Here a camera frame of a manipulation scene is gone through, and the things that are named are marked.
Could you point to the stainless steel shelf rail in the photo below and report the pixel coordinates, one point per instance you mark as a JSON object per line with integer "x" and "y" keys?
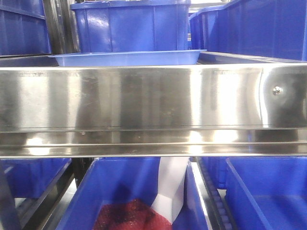
{"x": 196, "y": 110}

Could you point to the blue bin upper left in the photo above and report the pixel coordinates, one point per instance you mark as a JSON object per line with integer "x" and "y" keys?
{"x": 23, "y": 28}

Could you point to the blue plastic tray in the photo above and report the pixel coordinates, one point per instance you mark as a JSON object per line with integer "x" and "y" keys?
{"x": 122, "y": 59}

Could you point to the blue bin upper middle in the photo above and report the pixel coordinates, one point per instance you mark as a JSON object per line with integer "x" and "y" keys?
{"x": 138, "y": 25}

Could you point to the blue bin lower right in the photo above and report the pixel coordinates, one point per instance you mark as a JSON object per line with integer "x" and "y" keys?
{"x": 262, "y": 193}

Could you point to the blue bin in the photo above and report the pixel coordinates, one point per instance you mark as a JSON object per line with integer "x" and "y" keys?
{"x": 120, "y": 180}
{"x": 138, "y": 25}
{"x": 262, "y": 193}
{"x": 266, "y": 28}
{"x": 29, "y": 178}
{"x": 23, "y": 28}

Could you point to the blue bin lower left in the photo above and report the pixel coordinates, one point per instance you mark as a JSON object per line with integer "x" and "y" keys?
{"x": 29, "y": 178}

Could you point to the silver screw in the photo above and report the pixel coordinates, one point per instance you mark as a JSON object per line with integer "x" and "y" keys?
{"x": 277, "y": 90}

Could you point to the blue bin lower middle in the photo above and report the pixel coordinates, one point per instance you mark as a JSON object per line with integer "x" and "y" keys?
{"x": 120, "y": 180}

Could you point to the blue bin upper right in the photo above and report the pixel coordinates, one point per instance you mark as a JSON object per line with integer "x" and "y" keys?
{"x": 266, "y": 28}

